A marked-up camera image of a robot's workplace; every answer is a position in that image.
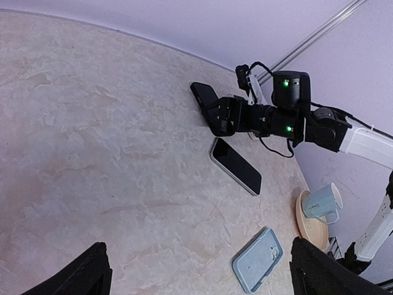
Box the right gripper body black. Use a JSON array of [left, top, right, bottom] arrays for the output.
[[229, 96, 273, 137]]

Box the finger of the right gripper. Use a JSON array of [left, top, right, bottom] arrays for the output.
[[202, 97, 235, 135]]

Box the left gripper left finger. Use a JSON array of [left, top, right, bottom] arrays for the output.
[[25, 242, 112, 294]]

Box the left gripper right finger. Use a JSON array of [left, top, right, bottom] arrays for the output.
[[290, 237, 390, 295]]

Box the black phone case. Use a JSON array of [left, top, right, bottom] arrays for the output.
[[190, 82, 219, 114]]

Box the dark phone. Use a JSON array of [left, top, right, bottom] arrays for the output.
[[210, 138, 262, 196]]

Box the light blue phone case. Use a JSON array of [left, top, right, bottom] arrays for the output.
[[232, 227, 284, 294]]

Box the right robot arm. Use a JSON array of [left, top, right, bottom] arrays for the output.
[[190, 65, 392, 195]]

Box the beige plate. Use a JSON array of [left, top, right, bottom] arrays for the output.
[[295, 190, 330, 252]]

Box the light blue mug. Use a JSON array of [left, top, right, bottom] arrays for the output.
[[302, 183, 343, 226]]

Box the front aluminium rail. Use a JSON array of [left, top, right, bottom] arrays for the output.
[[326, 237, 343, 260]]

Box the right aluminium frame post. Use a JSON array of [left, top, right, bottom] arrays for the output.
[[270, 0, 368, 71]]

